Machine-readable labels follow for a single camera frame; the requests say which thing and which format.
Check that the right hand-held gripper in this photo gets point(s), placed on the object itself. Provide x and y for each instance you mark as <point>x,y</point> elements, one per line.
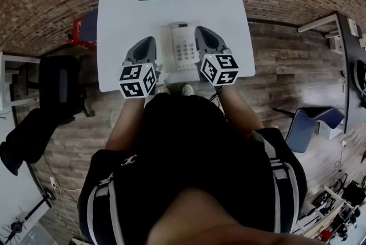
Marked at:
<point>218,68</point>

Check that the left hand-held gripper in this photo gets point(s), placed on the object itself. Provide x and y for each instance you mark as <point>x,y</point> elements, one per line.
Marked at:
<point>137,81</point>

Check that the white telephone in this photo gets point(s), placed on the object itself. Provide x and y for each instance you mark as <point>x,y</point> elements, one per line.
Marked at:
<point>183,47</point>

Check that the person's left forearm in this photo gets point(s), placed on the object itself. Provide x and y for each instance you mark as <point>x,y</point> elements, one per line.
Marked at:
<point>125,124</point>

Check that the person's right forearm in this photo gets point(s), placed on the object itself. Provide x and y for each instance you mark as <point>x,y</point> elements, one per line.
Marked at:
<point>240,112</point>

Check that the person's left shoe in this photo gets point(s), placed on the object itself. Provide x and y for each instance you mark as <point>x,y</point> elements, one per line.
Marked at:
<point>163,90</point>

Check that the person's shoe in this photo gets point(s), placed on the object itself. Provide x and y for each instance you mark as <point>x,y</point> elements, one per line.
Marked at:
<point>187,90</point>
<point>163,90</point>

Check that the person's right shoe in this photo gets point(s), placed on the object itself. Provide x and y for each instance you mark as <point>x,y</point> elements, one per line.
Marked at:
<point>187,90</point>

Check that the dark blue bag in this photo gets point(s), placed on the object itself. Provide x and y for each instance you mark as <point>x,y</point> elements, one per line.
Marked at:
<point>89,27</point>

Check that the red box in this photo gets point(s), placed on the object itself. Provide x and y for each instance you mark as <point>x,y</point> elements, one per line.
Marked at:
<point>76,31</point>

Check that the black office chair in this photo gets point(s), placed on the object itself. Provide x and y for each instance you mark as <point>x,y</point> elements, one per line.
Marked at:
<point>60,86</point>

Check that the black shirt with white stripes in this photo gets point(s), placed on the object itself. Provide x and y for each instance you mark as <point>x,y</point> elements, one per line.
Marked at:
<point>186,146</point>

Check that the narrow white desk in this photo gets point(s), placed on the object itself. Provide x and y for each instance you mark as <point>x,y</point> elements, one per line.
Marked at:
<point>317,24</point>

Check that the white side table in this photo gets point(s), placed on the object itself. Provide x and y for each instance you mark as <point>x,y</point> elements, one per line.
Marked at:
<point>17,78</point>

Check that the blue chair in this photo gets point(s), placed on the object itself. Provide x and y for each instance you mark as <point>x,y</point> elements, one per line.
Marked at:
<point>308,129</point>

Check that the black desk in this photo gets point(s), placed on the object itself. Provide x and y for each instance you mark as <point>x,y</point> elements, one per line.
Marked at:
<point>350,66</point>

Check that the small white box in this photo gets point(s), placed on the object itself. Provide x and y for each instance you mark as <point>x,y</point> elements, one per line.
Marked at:
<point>353,27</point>

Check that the round black fan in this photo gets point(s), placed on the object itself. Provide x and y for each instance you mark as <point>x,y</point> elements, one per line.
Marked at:
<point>361,76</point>

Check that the white power strip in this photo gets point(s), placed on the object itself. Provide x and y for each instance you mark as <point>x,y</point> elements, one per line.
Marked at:
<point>53,181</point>

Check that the person's face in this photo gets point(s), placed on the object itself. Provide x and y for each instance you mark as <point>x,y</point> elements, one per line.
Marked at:
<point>228,218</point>

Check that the black tripod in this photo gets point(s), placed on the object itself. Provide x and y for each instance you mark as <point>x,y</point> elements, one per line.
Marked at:
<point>35,208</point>

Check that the white equipment rack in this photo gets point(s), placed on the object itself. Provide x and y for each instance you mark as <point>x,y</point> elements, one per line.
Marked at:
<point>328,209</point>

